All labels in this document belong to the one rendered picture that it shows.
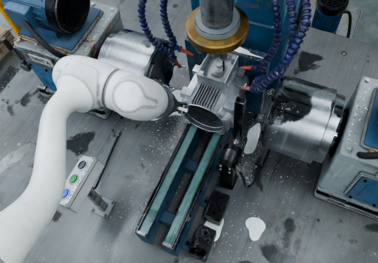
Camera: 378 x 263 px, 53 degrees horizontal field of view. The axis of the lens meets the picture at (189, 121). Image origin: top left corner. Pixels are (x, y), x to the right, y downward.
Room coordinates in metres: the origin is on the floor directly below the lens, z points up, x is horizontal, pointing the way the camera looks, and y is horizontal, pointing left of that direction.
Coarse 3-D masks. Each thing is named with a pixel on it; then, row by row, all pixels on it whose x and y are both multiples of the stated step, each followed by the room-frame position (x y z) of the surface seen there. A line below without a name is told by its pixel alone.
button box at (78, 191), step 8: (80, 160) 0.54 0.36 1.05; (88, 160) 0.53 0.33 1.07; (96, 160) 0.52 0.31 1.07; (88, 168) 0.50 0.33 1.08; (96, 168) 0.50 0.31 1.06; (80, 176) 0.48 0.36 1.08; (88, 176) 0.48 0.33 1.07; (96, 176) 0.48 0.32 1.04; (72, 184) 0.46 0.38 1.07; (80, 184) 0.45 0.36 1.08; (88, 184) 0.46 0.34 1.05; (72, 192) 0.43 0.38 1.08; (80, 192) 0.43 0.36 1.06; (88, 192) 0.44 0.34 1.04; (64, 200) 0.41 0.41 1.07; (72, 200) 0.40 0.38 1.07; (80, 200) 0.41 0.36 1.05; (64, 208) 0.40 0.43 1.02; (72, 208) 0.38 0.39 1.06
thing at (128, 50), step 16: (112, 32) 0.98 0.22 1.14; (128, 32) 0.96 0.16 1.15; (112, 48) 0.89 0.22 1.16; (128, 48) 0.87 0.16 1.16; (144, 48) 0.86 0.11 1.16; (112, 64) 0.84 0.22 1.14; (128, 64) 0.82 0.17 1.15; (144, 64) 0.80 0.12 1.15; (160, 64) 0.84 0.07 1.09; (160, 80) 0.79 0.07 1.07
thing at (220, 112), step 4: (240, 72) 0.75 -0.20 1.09; (244, 72) 0.76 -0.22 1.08; (240, 76) 0.75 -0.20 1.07; (184, 100) 0.68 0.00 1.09; (188, 100) 0.68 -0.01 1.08; (188, 104) 0.67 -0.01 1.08; (220, 108) 0.62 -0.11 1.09; (216, 112) 0.62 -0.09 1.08; (220, 112) 0.61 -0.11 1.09; (224, 112) 0.61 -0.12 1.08; (220, 116) 0.60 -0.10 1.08; (184, 120) 0.68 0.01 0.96; (220, 132) 0.60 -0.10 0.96; (224, 132) 0.61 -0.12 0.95
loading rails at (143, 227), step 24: (192, 144) 0.62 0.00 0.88; (216, 144) 0.58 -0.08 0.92; (168, 168) 0.52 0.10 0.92; (192, 168) 0.54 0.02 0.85; (168, 192) 0.44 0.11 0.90; (192, 192) 0.42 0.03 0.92; (144, 216) 0.37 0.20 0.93; (168, 216) 0.38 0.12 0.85; (192, 216) 0.36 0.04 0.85; (144, 240) 0.31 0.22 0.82; (168, 240) 0.28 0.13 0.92; (192, 240) 0.29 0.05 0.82
